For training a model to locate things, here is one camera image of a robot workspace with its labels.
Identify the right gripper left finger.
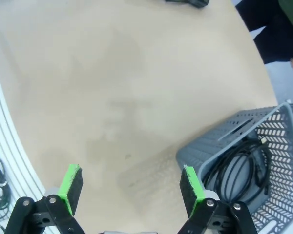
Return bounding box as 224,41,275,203
4,163,86,234

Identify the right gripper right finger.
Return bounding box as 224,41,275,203
175,165,257,234

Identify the black thin cable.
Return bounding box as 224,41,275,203
202,137,272,204

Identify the grey perforated plastic basket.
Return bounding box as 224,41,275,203
176,102,293,234

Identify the person in green sweater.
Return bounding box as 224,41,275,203
235,0,293,65

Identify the white aluminium table frame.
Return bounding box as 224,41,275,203
0,24,47,195

